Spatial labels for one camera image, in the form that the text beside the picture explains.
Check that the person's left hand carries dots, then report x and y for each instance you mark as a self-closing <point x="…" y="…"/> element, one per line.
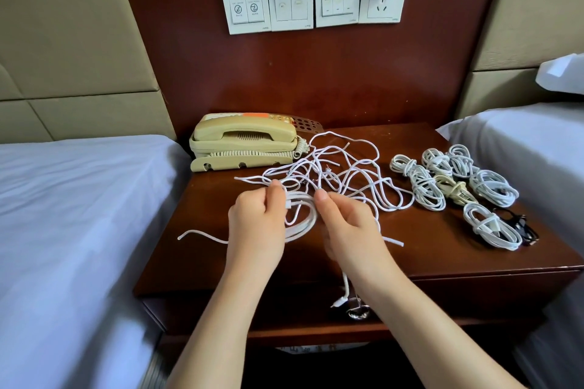
<point x="255" y="234"/>

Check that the person's right hand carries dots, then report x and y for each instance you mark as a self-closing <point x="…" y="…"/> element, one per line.
<point x="351" y="234"/>

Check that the dark wooden drawer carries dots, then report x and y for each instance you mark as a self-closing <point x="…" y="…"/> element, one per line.
<point x="182" y="311"/>

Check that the person's right forearm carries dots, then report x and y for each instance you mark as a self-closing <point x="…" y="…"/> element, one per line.
<point x="438" y="338"/>

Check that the person's left forearm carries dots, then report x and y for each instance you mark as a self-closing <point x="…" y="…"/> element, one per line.
<point x="219" y="338"/>

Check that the wooden nightstand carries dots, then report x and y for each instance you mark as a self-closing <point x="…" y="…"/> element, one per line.
<point x="456" y="256"/>

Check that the white crumpled bag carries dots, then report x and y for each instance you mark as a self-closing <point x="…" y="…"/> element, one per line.
<point x="319" y="348"/>

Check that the left bed white sheet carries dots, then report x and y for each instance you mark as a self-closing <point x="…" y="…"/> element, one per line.
<point x="73" y="247"/>

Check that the bed white sheet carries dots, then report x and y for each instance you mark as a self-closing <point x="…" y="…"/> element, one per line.
<point x="73" y="247"/>
<point x="547" y="174"/>

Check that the right bed white sheet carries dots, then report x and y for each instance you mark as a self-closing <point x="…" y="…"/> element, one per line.
<point x="547" y="174"/>

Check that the white pillow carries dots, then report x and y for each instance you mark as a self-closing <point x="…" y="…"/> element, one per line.
<point x="564" y="74"/>

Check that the beige padded headboard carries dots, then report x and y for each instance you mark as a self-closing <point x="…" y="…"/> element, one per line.
<point x="534" y="10"/>
<point x="73" y="28"/>

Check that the dark wooden wall panel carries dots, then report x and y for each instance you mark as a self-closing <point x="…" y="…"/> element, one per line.
<point x="310" y="74"/>

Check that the white two-button wall switch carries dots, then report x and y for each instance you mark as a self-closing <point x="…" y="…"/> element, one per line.
<point x="245" y="8"/>

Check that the white double rocker wall switch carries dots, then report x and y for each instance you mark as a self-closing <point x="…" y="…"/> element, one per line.
<point x="291" y="5"/>

